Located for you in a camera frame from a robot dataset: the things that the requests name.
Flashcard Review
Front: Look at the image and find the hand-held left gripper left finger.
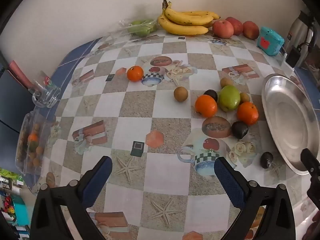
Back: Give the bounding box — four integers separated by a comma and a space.
29, 156, 113, 240

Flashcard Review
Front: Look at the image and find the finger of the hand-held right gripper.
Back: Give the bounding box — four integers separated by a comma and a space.
301, 148, 320, 179
307, 177, 320, 207

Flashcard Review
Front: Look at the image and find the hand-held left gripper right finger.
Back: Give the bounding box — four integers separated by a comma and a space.
214, 157, 297, 240

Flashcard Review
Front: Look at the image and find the dark round fruit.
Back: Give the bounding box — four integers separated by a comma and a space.
260, 152, 274, 169
203, 89, 218, 102
231, 121, 249, 140

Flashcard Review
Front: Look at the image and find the stainless steel bowl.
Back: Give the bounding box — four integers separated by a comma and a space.
261, 74, 320, 175

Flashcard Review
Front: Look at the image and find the large orange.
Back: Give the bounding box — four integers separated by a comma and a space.
237, 102, 259, 125
194, 94, 218, 118

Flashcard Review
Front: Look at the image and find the green mango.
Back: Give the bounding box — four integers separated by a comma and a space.
218, 85, 241, 112

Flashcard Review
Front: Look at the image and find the clear plastic fruit container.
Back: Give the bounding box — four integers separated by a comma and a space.
15, 111, 54, 178

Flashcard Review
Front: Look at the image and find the checkered printed tablecloth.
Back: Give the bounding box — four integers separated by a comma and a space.
32, 34, 320, 240

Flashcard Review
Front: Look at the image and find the teal plastic bin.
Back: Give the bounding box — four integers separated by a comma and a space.
0, 195, 27, 228

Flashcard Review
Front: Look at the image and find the glass mug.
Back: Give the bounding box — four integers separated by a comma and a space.
27, 70, 62, 108

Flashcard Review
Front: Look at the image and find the small orange tangerine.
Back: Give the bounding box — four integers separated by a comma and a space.
126, 66, 144, 82

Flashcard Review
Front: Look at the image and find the black charger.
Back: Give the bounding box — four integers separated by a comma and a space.
286, 47, 302, 68

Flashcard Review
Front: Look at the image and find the white box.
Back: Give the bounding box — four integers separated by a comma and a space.
277, 47, 288, 67

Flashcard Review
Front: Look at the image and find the dark chair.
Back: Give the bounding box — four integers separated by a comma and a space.
0, 67, 34, 135

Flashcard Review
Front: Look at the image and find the teal plastic container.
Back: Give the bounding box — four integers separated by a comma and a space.
257, 26, 285, 56

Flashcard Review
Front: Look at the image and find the steel kettle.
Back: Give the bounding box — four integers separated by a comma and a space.
285, 10, 316, 55

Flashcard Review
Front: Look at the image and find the red apple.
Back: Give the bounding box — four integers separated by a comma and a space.
212, 19, 234, 39
226, 17, 244, 36
242, 21, 260, 40

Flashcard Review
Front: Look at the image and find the plastic bag of green fruit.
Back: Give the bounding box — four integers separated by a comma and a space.
109, 19, 158, 39

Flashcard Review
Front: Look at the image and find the yellow banana bunch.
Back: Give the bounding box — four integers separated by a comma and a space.
157, 0, 221, 36

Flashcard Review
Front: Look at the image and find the black cable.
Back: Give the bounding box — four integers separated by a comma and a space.
296, 40, 316, 53

